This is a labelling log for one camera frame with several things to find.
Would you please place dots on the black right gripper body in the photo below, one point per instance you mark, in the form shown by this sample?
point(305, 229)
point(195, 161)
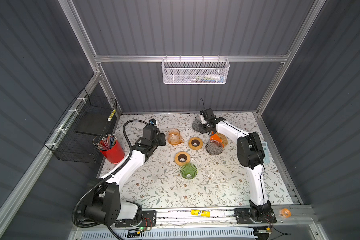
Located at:
point(204, 128)

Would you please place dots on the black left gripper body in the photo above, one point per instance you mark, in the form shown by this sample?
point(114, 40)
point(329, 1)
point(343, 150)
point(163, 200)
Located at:
point(159, 141)

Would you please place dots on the grey glass dripper cone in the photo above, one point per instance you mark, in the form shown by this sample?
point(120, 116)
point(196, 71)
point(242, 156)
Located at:
point(214, 147)

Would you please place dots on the wooden dripper ring base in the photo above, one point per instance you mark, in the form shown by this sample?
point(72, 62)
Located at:
point(195, 143)

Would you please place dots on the clear grey glass carafe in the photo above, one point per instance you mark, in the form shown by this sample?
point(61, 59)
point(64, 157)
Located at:
point(197, 124)

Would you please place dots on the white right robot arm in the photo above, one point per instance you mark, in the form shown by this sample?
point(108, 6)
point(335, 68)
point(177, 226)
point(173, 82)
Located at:
point(250, 155)

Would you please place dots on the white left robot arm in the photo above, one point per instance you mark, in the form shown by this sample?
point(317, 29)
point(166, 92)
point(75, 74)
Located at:
point(102, 204)

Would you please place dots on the orange coffee filter pack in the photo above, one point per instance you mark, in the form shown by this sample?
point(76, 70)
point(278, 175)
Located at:
point(220, 138)

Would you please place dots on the green glass dripper cone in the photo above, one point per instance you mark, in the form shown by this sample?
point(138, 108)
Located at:
point(189, 171)

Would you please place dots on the amber glass carafe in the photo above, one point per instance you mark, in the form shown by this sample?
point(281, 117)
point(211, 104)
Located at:
point(174, 137)

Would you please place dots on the red pencil cup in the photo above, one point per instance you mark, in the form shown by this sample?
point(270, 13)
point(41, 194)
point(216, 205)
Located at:
point(110, 147)

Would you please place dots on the yellow marker in basket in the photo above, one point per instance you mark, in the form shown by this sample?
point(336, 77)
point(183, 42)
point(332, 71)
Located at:
point(111, 115)

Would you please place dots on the light blue calculator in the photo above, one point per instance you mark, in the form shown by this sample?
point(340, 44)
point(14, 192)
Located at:
point(266, 158)

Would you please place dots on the orange tape roll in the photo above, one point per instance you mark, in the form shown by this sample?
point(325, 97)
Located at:
point(285, 213)

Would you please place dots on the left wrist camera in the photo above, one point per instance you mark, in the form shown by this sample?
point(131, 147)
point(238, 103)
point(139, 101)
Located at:
point(153, 122)

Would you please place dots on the white mesh wall basket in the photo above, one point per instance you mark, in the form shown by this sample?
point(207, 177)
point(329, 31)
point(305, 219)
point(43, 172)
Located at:
point(195, 71)

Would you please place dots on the black wire wall basket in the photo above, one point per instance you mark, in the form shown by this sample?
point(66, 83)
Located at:
point(81, 127)

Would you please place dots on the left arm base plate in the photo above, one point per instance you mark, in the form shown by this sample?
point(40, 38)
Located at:
point(147, 219)

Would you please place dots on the yellow marker on rail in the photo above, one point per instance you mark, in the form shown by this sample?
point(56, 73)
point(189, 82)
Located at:
point(200, 213)

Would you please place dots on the white slotted cable duct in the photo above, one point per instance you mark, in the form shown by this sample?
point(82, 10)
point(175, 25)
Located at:
point(190, 233)

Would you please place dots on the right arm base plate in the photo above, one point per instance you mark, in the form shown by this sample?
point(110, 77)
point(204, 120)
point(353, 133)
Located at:
point(243, 214)

